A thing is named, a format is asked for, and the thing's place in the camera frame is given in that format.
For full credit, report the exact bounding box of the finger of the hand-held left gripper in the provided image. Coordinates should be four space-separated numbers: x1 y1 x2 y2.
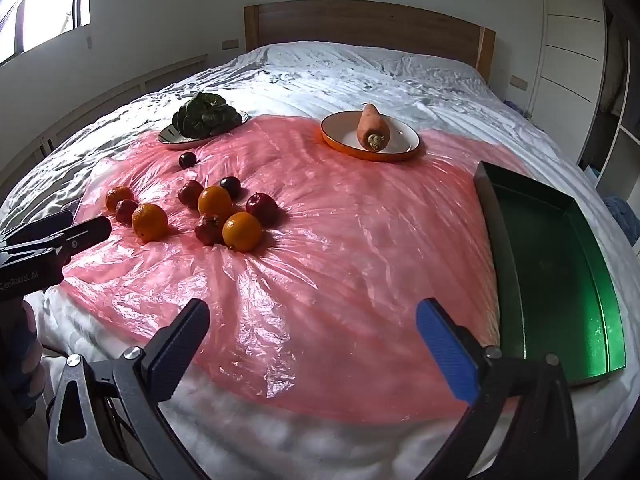
7 216 112 261
0 209 75 248

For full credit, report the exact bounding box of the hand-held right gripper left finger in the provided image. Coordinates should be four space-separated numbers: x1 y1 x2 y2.
46 298 211 480

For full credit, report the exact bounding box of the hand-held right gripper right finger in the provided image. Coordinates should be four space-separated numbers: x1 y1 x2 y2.
416 297 581 480

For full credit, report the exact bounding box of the small orange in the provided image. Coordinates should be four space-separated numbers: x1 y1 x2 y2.
105 186 135 213

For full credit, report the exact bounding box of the green metal tray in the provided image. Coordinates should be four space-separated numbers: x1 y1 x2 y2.
474 160 627 386

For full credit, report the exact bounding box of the person's left hand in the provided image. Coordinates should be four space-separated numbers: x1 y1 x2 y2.
0 302 46 416

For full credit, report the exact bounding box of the striped white plate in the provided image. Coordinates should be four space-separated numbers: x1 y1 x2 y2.
158 110 249 151

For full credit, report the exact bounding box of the pink plastic sheet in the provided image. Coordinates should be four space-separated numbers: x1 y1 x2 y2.
60 112 531 418

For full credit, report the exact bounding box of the dark green bok choy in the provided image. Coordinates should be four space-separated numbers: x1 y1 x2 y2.
171 92 242 138

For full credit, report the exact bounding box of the window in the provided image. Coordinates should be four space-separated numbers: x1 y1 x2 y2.
0 0 113 66

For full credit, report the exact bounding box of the blue knit blanket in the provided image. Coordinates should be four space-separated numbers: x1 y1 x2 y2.
602 195 640 248

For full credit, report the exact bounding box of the carrot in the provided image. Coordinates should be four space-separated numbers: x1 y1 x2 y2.
356 103 390 152

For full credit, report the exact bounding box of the orange rimmed white plate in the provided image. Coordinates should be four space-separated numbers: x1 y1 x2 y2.
320 111 421 162

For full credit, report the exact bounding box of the open white shelf unit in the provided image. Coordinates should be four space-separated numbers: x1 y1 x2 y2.
575 5 640 201

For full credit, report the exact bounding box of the wooden headboard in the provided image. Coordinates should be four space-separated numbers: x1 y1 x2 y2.
244 0 496 83

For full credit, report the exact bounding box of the white wardrobe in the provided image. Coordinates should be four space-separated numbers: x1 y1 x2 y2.
530 0 608 166

